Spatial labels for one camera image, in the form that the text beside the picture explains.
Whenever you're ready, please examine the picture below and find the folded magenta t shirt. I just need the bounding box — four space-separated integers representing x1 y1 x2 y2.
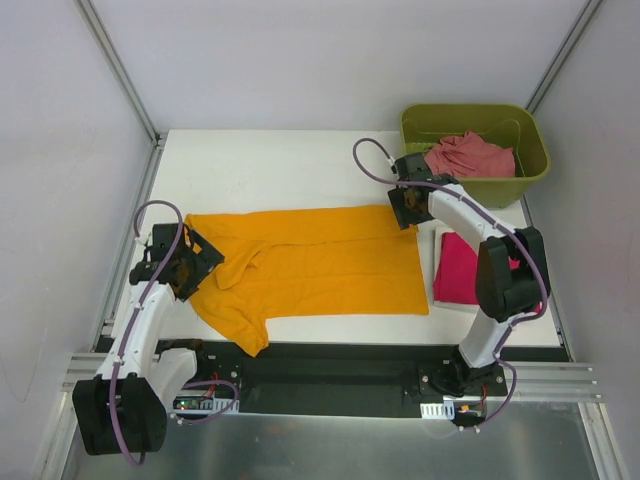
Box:
433 232 541 321

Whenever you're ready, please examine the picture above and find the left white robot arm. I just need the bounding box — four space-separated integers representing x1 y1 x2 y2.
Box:
72 224 224 456

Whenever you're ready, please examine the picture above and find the right white cable duct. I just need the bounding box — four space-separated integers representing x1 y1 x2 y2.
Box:
420 400 456 421

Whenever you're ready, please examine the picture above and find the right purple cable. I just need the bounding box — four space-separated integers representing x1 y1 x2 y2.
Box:
352 137 551 436

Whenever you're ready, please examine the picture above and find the olive green plastic bin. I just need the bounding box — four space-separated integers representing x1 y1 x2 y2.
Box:
400 104 551 208

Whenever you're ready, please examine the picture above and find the left aluminium frame post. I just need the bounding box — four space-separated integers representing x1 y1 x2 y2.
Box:
74 0 164 146

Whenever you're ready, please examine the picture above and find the aluminium frame post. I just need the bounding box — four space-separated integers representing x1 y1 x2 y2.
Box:
525 0 605 114
74 0 164 146

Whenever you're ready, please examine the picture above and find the orange t shirt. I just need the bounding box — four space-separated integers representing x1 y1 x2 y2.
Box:
186 205 429 356

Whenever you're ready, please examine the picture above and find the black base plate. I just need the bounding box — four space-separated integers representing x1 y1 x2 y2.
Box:
149 341 519 415

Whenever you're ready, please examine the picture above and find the right aluminium frame post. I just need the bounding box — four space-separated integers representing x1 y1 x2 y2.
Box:
525 0 605 114

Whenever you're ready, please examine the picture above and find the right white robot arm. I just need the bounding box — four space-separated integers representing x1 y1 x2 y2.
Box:
388 154 550 397

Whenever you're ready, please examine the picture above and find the pink crumpled t shirt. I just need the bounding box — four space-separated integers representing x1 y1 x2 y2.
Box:
424 131 516 178

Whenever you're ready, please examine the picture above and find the aluminium front rail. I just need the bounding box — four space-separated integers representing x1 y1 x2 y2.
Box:
61 352 606 403

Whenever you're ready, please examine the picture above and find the left white cable duct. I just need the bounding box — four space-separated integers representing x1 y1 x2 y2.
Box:
173 396 240 417

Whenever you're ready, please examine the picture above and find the white cable duct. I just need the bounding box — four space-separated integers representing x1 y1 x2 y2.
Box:
173 396 240 417
420 400 456 421

